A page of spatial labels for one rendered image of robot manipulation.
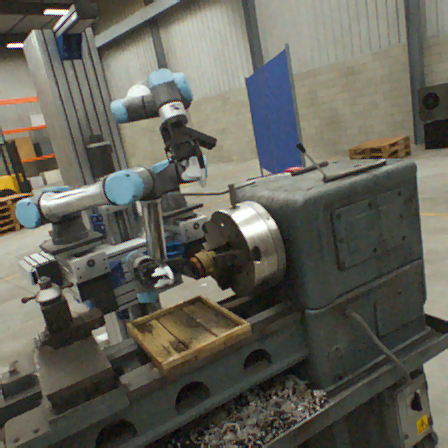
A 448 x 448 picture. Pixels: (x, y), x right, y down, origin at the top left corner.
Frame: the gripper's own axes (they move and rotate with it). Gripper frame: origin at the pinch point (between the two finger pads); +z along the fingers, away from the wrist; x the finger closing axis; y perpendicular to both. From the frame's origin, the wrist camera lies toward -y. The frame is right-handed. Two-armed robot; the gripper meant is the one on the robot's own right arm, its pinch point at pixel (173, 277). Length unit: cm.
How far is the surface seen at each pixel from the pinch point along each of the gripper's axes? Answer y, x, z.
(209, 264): -12.6, 0.1, 1.2
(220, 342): -4.5, -19.6, 14.6
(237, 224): -22.9, 11.2, 6.9
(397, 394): -65, -67, 22
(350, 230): -59, -1, 18
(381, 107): -883, -13, -688
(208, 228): -19.4, 9.2, -8.2
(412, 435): -69, -87, 23
